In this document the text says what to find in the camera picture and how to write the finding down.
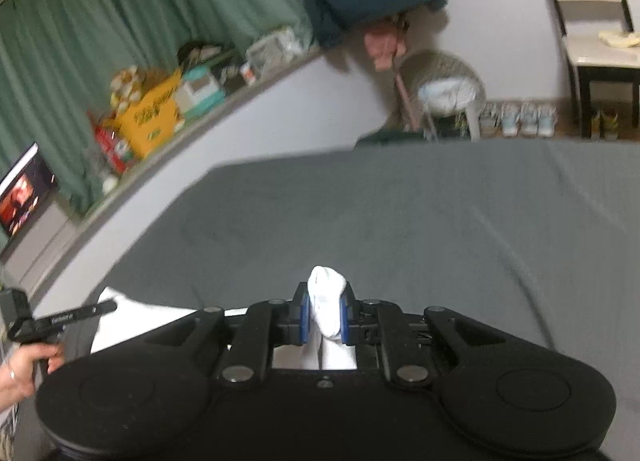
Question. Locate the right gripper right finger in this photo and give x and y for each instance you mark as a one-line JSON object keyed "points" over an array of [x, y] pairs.
{"points": [[347, 315]]}

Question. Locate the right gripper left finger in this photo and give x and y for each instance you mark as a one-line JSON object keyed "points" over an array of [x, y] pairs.
{"points": [[301, 315]]}

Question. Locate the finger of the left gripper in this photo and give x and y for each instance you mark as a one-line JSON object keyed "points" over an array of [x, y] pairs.
{"points": [[82, 313]]}

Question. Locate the white t-shirt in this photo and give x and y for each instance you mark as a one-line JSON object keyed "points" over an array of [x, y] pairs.
{"points": [[324, 350]]}

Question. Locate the person left hand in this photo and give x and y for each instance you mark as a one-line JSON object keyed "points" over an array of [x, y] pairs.
{"points": [[17, 373]]}

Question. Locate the grey drawer box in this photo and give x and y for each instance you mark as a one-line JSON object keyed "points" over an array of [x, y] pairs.
{"points": [[36, 248]]}

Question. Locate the red snack bag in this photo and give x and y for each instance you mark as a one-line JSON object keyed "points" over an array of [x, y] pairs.
{"points": [[114, 147]]}

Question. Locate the yellow cardboard box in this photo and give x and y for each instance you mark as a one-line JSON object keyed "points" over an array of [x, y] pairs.
{"points": [[152, 122]]}

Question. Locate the dark grey bed sheet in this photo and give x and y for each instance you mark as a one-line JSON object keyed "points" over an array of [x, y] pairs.
{"points": [[540, 238]]}

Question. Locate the plush toy animal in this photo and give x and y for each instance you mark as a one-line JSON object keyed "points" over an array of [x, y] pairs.
{"points": [[129, 86]]}

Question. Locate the white teal box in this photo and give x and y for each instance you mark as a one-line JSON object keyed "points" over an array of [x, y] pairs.
{"points": [[198, 93]]}

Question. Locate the grey round wicker stool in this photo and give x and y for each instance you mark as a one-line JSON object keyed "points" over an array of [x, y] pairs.
{"points": [[439, 95]]}

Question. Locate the white sneakers pair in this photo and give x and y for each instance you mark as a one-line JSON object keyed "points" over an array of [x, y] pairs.
{"points": [[513, 119]]}

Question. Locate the pink hanging cloth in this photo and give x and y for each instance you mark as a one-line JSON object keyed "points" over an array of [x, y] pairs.
{"points": [[386, 41]]}

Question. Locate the clear plastic container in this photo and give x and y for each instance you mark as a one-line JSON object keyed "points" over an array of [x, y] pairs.
{"points": [[274, 50]]}

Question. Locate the green curtain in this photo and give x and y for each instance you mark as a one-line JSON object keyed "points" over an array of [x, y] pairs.
{"points": [[59, 56]]}

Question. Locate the cream dining chair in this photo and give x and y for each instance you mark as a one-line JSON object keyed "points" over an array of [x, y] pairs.
{"points": [[600, 46]]}

